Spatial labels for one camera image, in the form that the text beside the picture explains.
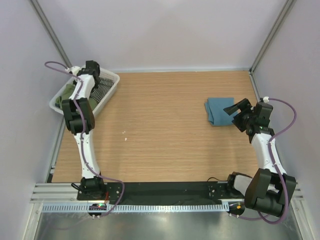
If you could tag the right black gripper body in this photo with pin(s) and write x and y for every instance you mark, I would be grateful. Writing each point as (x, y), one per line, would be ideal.
(251, 119)

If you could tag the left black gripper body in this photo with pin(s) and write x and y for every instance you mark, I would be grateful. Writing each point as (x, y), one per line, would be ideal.
(97, 84)

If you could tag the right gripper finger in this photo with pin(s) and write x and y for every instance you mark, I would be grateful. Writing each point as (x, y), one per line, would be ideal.
(242, 122)
(242, 105)

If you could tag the blue tank top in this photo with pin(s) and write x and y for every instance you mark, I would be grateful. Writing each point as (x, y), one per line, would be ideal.
(216, 115)

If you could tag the green tank top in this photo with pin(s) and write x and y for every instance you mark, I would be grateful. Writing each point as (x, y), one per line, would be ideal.
(67, 92)

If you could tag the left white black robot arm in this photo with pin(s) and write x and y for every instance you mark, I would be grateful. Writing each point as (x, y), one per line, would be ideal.
(80, 121)

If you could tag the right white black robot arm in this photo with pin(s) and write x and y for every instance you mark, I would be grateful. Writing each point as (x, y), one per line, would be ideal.
(270, 191)

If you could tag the black white striped tank top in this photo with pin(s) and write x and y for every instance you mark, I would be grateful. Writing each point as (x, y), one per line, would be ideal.
(97, 94)

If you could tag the white plastic laundry basket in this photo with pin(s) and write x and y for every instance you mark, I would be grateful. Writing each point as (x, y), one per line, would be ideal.
(104, 73)

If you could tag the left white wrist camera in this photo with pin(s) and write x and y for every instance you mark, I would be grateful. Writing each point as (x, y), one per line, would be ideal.
(73, 70)

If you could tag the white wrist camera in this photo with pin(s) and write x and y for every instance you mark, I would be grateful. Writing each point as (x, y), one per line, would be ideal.
(265, 99)
(73, 70)

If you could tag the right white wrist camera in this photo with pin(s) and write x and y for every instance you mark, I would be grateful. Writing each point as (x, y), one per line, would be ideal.
(265, 99)

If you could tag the left aluminium frame post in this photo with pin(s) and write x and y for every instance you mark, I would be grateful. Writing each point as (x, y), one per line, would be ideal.
(50, 31)

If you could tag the aluminium frame post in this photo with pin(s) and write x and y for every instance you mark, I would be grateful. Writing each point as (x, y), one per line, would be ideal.
(50, 31)
(280, 19)

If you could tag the right aluminium frame post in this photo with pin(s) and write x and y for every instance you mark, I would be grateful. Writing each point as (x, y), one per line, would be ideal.
(280, 19)

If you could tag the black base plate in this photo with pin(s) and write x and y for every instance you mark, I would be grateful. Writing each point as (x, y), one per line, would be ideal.
(161, 193)

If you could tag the white slotted cable duct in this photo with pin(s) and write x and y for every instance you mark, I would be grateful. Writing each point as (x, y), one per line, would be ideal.
(99, 207)

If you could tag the aluminium front rail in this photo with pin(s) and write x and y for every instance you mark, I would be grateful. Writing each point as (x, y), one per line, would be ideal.
(64, 192)

